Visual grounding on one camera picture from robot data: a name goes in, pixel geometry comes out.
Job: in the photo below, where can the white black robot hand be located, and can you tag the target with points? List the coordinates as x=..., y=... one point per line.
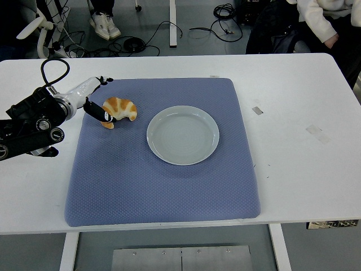
x=80, y=90

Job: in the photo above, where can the golden croissant bread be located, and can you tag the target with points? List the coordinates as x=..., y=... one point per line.
x=124, y=107

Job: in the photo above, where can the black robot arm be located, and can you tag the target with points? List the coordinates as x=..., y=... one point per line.
x=28, y=113

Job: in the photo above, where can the person's forearm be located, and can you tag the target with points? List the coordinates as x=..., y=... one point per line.
x=356, y=17
x=317, y=19

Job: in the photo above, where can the pale grey round plate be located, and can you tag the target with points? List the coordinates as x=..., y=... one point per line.
x=183, y=135

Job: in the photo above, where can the grey metal plate with screws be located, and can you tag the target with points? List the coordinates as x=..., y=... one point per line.
x=180, y=259

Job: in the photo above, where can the person's foot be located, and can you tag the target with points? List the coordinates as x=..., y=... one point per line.
x=100, y=26
x=113, y=28

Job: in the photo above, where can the white office chair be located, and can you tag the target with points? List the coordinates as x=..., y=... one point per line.
x=34, y=26

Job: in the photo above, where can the person's legs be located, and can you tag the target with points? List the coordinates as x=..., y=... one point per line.
x=103, y=6

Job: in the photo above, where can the small caster wheel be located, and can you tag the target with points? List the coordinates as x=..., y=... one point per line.
x=138, y=8

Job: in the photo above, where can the blue textured mat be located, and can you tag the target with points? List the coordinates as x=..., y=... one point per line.
x=141, y=186

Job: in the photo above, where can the white table leg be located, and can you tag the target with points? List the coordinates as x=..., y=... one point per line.
x=68, y=251
x=280, y=248

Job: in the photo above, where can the small grey tape piece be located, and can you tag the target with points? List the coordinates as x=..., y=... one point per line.
x=257, y=110

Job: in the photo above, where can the black equipment box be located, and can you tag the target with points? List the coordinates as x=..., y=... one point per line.
x=245, y=14

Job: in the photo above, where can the black bag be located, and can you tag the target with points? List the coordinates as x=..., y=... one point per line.
x=262, y=36

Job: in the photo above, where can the long clear tape strip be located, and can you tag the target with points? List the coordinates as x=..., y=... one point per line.
x=318, y=134

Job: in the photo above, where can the person's hand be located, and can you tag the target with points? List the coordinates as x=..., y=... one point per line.
x=330, y=42

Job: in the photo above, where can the seated person's body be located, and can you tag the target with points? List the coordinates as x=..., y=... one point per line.
x=345, y=48

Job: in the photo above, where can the black white printed label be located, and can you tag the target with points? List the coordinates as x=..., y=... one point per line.
x=332, y=224

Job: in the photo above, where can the white desk leg post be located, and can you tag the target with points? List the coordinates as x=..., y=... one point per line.
x=172, y=25

